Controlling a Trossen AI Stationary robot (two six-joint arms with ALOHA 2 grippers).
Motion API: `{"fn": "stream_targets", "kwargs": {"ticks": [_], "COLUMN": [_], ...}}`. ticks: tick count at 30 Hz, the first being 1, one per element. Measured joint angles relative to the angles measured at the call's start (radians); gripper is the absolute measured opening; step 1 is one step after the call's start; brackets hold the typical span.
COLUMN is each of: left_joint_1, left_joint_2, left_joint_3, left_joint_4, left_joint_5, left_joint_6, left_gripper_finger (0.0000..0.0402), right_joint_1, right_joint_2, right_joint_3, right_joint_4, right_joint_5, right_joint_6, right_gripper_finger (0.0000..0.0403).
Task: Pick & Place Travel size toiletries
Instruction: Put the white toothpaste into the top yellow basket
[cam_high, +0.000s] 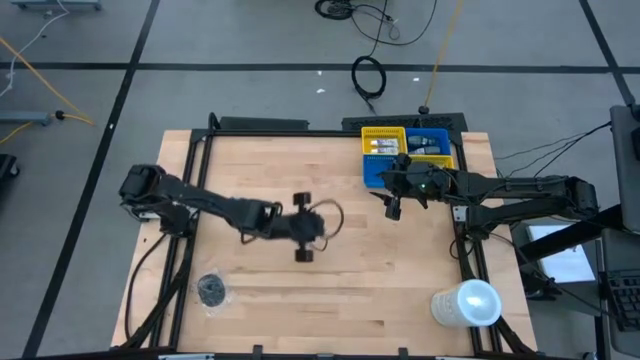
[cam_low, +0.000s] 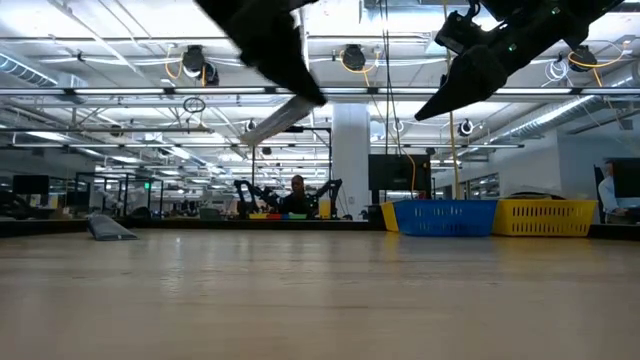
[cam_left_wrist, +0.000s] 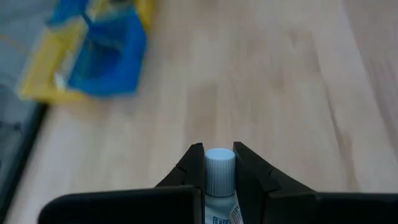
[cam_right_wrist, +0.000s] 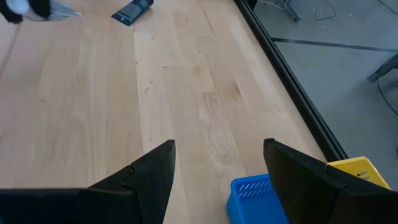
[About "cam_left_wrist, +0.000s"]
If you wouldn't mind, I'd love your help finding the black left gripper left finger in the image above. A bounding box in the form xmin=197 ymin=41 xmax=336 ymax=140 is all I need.
xmin=37 ymin=142 xmax=206 ymax=224

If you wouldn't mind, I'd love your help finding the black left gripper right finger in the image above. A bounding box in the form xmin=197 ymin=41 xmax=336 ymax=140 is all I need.
xmin=233 ymin=141 xmax=398 ymax=224

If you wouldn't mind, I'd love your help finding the small white toothpaste tube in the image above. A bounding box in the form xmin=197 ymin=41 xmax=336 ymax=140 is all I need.
xmin=203 ymin=148 xmax=245 ymax=224

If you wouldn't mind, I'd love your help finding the blue plastic basket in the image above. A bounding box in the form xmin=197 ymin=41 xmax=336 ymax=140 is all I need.
xmin=46 ymin=0 xmax=91 ymax=27
xmin=67 ymin=6 xmax=147 ymax=98

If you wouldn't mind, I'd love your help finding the yellow plastic basket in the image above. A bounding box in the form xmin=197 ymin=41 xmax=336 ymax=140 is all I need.
xmin=17 ymin=17 xmax=90 ymax=104
xmin=132 ymin=0 xmax=158 ymax=30

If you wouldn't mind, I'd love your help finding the black aluminium table frame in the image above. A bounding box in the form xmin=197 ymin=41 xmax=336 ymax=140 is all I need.
xmin=0 ymin=102 xmax=48 ymax=220

